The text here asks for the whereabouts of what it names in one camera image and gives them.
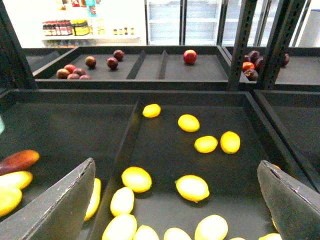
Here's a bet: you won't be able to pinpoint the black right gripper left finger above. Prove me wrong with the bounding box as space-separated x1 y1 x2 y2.
0 158 96 240

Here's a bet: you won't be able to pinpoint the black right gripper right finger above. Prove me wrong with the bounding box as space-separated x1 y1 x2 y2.
257 160 320 240

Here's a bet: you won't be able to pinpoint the yellow lemon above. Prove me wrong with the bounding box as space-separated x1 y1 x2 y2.
163 227 192 240
194 214 229 240
142 103 161 118
133 225 160 240
121 166 152 193
194 135 218 154
177 114 200 133
175 174 210 203
101 214 138 240
110 187 135 217
220 131 241 155

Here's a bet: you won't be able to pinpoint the yellow mango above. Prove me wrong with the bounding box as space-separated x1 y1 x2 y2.
0 171 33 190
84 178 102 222
0 187 23 217

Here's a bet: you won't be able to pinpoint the red mango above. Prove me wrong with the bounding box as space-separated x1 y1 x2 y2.
0 149 40 176

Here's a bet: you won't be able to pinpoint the black fruit display tray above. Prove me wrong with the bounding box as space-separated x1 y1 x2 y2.
0 89 311 240

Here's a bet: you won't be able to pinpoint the dark red passion fruit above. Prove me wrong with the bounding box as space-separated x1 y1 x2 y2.
85 56 97 69
106 57 119 70
113 49 125 62

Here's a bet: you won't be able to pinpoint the upper black display tray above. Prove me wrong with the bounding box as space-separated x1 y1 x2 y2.
34 46 231 91

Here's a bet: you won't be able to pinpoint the red apple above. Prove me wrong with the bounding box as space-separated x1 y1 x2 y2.
183 49 198 65

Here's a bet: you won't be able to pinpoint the bottles on store shelf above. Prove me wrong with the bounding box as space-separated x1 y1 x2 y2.
42 18 135 37

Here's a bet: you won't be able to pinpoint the glass door refrigerator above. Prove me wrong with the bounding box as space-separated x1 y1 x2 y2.
144 0 271 47

